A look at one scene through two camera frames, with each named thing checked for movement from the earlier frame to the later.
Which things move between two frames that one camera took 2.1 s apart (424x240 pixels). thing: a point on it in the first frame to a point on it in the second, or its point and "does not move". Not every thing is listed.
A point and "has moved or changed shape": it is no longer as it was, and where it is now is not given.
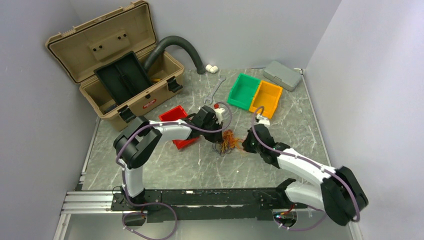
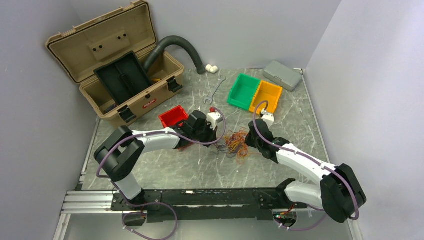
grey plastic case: x=282 y=75 does not move
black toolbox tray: x=124 y=77 does not move
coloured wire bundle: x=229 y=142 has moved or changed shape
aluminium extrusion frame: x=85 y=202 does not move
